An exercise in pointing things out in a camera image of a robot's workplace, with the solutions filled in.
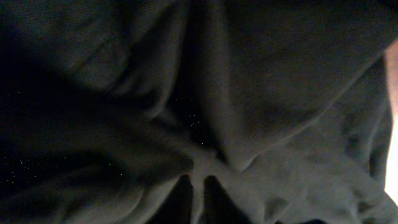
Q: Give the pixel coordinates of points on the black garment white logo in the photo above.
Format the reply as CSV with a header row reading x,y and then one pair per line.
x,y
106,104

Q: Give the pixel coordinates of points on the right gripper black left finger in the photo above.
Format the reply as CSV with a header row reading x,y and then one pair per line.
x,y
178,205

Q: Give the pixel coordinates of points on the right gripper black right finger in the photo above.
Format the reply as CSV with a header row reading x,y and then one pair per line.
x,y
219,208

